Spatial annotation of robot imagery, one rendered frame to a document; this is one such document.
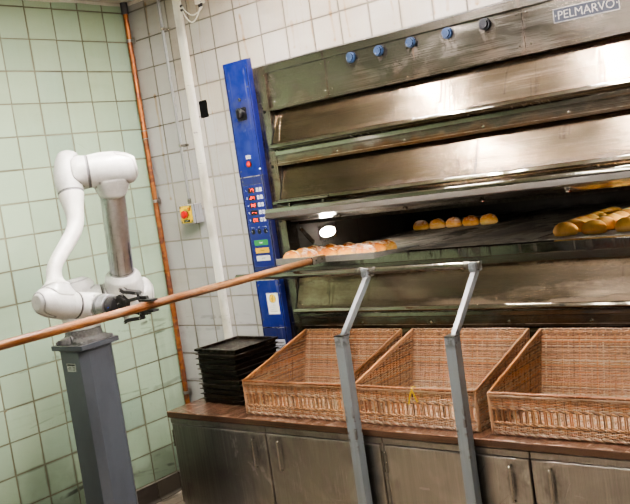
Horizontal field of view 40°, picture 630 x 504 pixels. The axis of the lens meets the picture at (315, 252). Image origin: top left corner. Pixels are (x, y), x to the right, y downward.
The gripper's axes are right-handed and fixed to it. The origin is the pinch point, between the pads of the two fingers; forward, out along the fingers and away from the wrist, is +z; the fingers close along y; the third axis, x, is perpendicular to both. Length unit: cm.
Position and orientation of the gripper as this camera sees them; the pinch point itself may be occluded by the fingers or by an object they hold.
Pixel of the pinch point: (148, 305)
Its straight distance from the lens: 314.0
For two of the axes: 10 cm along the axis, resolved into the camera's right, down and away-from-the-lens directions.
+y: 1.4, 9.9, 0.9
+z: 7.8, -0.5, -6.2
